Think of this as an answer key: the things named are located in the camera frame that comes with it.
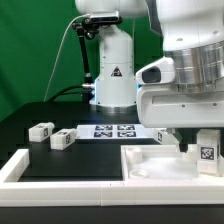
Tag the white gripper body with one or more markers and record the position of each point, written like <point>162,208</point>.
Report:
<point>160,106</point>

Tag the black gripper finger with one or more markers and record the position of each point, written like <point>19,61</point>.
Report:
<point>182,136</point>

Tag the white square tabletop panel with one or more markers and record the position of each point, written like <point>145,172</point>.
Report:
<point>162,162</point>

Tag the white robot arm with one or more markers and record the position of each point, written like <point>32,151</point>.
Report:
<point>184,88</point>

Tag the white U-shaped obstacle fence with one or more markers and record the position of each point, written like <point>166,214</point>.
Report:
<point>13,192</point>

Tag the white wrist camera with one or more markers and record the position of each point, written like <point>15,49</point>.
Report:
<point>159,72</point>

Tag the white fiducial marker base plate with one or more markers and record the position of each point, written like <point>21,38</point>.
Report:
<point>113,131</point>

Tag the grey camera on mount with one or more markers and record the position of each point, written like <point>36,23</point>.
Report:
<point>105,17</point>

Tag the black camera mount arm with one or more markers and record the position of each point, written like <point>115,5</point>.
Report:
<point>86,30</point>

